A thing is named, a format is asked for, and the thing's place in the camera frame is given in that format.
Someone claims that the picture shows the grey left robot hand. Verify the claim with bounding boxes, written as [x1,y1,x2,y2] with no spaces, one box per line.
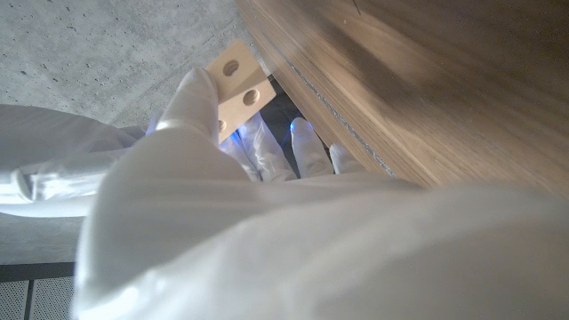
[73,66,569,320]

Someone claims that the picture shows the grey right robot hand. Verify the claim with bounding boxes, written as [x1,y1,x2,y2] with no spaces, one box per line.
[0,104,161,219]

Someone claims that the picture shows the wooden block with holes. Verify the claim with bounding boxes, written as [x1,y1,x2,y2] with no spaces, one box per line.
[204,38,277,144]

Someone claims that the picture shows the large wooden board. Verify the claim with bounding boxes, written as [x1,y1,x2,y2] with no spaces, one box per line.
[257,30,397,179]

